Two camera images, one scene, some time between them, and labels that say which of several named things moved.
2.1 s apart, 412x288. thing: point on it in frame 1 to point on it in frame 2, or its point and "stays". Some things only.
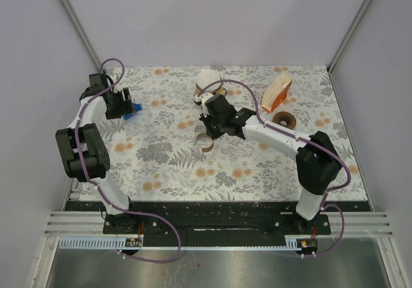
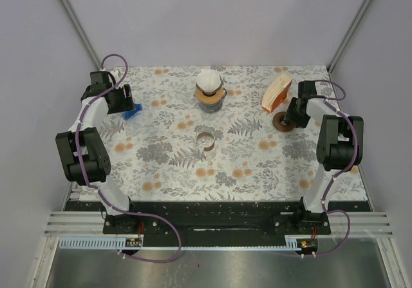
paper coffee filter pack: [276, 91] stays
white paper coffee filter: [205, 76] stays
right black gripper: [212, 134] to [300, 123]
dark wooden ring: [285, 119] stays
